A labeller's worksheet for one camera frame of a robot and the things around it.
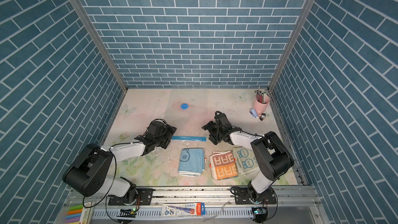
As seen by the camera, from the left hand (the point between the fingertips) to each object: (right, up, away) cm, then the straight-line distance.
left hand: (179, 133), depth 91 cm
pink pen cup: (+52, +19, +8) cm, 56 cm away
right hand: (+15, +1, 0) cm, 15 cm away
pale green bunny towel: (+38, -13, -7) cm, 41 cm away
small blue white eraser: (+49, +12, +13) cm, 52 cm away
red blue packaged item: (+5, -30, -22) cm, 37 cm away
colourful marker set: (-40, -31, -23) cm, 56 cm away
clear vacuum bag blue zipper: (+4, +9, +14) cm, 17 cm away
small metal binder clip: (+55, +10, +14) cm, 58 cm away
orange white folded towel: (+25, -15, -9) cm, 31 cm away
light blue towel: (+8, -13, -9) cm, 18 cm away
